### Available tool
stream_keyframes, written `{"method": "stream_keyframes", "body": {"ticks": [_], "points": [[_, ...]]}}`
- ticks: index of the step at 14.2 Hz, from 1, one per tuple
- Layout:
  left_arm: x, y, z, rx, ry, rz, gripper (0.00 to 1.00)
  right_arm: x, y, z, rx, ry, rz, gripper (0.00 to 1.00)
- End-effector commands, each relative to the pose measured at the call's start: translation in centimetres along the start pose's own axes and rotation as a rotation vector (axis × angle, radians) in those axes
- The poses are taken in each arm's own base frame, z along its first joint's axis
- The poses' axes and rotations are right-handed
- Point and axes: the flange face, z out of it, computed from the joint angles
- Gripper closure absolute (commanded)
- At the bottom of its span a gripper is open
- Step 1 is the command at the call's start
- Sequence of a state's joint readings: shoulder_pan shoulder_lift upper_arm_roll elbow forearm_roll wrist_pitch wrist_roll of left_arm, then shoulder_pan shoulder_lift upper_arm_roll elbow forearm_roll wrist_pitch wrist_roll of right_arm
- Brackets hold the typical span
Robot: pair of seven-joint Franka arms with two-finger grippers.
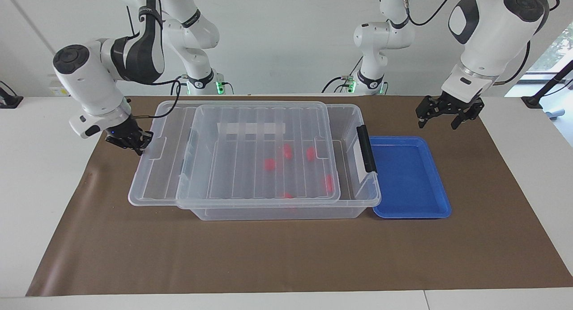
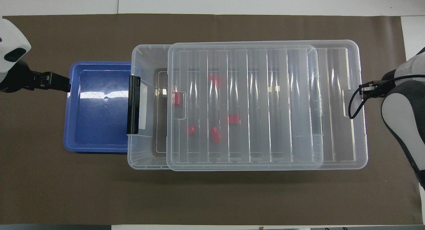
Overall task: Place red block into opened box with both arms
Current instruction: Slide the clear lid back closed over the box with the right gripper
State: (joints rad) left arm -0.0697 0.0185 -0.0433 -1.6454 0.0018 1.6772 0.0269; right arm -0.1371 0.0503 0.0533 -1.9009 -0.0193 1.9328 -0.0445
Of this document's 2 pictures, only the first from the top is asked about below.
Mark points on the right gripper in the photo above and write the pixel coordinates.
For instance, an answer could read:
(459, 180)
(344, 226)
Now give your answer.
(123, 132)

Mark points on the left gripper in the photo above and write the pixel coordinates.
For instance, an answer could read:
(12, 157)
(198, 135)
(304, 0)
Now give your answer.
(461, 102)

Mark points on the clear plastic lid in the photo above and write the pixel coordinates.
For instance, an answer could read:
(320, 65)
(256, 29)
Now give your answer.
(156, 176)

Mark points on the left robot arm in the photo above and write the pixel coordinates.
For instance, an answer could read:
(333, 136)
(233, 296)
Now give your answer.
(490, 37)

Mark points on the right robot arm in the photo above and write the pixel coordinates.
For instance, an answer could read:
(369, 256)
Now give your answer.
(89, 84)

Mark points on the black box latch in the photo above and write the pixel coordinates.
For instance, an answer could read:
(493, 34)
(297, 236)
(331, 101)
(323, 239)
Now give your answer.
(367, 149)

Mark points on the clear plastic box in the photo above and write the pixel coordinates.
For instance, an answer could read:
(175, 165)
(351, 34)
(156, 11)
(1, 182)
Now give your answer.
(353, 198)

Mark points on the blue plastic tray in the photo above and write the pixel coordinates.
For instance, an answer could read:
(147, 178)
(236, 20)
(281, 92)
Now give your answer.
(409, 180)

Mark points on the black stand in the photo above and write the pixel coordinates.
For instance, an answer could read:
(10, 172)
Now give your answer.
(544, 88)
(9, 99)

